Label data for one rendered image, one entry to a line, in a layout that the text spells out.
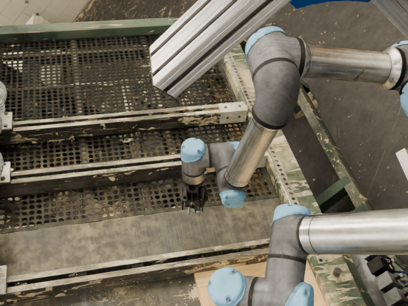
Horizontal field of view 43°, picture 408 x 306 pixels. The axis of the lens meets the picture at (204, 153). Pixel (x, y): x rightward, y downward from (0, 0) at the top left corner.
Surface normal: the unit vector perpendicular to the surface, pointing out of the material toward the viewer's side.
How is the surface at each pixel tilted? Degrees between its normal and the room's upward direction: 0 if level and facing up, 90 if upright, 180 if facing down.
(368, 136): 0
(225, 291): 25
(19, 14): 90
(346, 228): 5
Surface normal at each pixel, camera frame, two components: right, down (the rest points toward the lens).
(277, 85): -0.14, 0.02
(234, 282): -0.35, -0.53
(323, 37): -0.71, -0.36
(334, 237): -0.73, 0.06
